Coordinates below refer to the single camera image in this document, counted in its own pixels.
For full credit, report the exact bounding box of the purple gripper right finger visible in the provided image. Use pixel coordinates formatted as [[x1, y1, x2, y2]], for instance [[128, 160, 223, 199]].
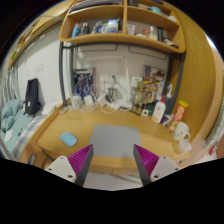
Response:
[[133, 145, 180, 186]]

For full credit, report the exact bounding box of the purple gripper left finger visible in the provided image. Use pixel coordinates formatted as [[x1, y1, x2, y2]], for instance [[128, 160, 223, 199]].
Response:
[[46, 145, 94, 186]]

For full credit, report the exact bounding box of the grey mouse pad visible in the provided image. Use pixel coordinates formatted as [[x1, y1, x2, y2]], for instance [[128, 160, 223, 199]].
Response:
[[89, 125, 141, 158]]

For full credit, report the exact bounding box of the wooden desk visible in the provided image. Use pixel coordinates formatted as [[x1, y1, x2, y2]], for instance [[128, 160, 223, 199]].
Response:
[[20, 110, 190, 174]]

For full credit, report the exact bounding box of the white plastic cup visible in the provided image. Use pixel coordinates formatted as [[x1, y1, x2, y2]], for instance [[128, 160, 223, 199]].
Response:
[[178, 139, 192, 153]]

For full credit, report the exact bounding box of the white mug with face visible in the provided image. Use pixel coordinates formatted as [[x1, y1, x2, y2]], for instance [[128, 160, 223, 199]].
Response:
[[173, 122, 190, 141]]

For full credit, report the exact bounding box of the white lotion bottle red cap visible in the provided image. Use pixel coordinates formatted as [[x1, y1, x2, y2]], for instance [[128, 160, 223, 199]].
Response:
[[152, 96, 166, 123]]

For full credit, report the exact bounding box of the yellow red snack canister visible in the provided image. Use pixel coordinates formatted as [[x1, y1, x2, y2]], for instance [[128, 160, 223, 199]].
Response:
[[169, 100, 188, 132]]

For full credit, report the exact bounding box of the dark spray bottle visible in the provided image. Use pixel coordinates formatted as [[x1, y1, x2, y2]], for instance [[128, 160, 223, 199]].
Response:
[[165, 84, 173, 114]]

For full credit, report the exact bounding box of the bed with teal bedding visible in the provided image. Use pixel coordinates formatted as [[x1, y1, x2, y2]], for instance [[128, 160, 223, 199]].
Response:
[[0, 99, 59, 160]]

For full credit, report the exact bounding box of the black backpack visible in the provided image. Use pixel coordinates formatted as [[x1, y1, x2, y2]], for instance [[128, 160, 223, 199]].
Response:
[[25, 78, 41, 116]]

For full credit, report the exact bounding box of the figurine display stand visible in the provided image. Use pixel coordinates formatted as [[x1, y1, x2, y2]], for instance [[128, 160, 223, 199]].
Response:
[[131, 79, 158, 115]]

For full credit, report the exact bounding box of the wooden wall shelf unit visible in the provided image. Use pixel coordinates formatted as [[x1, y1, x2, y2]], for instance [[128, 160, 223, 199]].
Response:
[[59, 0, 186, 54]]

